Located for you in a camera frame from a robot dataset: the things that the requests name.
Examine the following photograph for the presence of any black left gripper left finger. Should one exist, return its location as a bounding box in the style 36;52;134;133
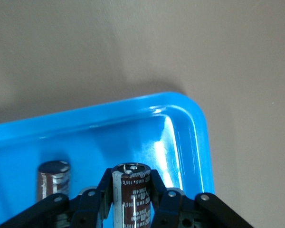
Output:
0;168;114;228

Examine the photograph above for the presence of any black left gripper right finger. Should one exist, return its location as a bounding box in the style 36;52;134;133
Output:
149;168;254;228

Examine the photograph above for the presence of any brown electrolytic capacitor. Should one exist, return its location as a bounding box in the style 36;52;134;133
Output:
112;162;153;228
37;161;71;203

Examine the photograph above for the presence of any blue plastic tray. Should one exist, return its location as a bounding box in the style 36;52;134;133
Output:
0;91;216;228

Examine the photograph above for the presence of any brown table mat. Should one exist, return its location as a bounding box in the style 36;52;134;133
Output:
0;0;285;228

